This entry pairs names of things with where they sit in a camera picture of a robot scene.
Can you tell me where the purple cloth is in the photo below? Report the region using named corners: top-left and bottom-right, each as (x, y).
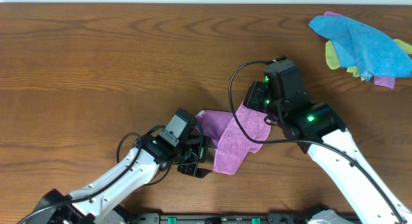
top-left (323, 11), bottom-right (395, 89)
top-left (196, 105), bottom-right (270, 175)

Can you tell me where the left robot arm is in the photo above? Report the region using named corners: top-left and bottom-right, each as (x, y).
top-left (20, 131), bottom-right (210, 223)

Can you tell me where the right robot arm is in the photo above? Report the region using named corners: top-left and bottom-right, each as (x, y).
top-left (243, 80), bottom-right (411, 223)

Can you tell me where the green cloth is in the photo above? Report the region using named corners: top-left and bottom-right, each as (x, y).
top-left (325, 39), bottom-right (411, 88)

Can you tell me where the blue cloth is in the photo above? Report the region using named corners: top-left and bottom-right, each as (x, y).
top-left (308, 15), bottom-right (411, 80)

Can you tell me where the right black cable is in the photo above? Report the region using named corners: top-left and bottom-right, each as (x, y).
top-left (228, 55), bottom-right (406, 224)

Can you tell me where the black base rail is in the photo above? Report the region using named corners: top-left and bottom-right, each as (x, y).
top-left (130, 213), bottom-right (310, 224)

